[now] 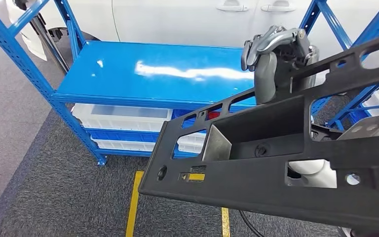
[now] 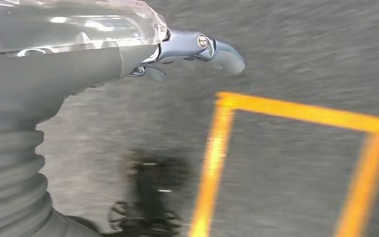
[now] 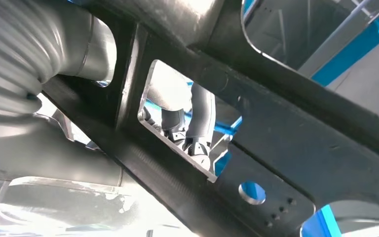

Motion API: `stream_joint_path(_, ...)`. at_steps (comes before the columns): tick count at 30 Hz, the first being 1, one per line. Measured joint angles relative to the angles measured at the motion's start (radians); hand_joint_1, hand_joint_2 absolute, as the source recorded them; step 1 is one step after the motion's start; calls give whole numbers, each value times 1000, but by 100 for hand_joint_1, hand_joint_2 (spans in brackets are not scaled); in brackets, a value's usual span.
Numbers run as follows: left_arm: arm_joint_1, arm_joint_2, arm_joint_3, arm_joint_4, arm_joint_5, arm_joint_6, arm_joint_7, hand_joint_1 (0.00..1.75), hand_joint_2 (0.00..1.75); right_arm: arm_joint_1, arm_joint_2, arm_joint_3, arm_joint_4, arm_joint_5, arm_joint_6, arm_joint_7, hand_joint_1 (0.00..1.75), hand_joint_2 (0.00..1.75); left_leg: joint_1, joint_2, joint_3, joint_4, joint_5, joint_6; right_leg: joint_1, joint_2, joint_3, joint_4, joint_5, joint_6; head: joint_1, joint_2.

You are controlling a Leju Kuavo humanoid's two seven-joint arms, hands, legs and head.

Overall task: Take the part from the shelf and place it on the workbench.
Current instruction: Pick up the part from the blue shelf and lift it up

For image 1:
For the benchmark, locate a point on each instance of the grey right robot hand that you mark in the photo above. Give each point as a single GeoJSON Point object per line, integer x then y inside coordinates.
{"type": "Point", "coordinates": [264, 78]}

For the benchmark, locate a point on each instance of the black plastic bracket part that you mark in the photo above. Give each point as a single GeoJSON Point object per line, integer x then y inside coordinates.
{"type": "Point", "coordinates": [258, 189]}

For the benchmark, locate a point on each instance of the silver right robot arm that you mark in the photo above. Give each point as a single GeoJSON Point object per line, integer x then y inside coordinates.
{"type": "Point", "coordinates": [372, 126]}

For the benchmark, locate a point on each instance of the small red item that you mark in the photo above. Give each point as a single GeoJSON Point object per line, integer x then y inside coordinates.
{"type": "Point", "coordinates": [214, 115]}

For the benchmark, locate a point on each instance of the white car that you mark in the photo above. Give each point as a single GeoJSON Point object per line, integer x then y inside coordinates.
{"type": "Point", "coordinates": [176, 19]}

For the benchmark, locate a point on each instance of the yellow floor tape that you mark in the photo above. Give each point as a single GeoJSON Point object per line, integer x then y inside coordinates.
{"type": "Point", "coordinates": [134, 202]}

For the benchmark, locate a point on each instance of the black car wheel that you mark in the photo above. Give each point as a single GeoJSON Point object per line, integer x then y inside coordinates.
{"type": "Point", "coordinates": [57, 34]}

